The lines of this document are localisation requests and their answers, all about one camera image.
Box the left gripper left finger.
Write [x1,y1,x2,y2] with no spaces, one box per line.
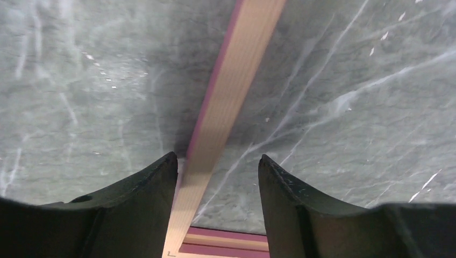
[1,152,178,257]

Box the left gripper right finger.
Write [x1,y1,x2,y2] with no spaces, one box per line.
[258,155,455,258]

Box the wooden picture frame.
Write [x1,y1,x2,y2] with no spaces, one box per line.
[163,1,285,257]

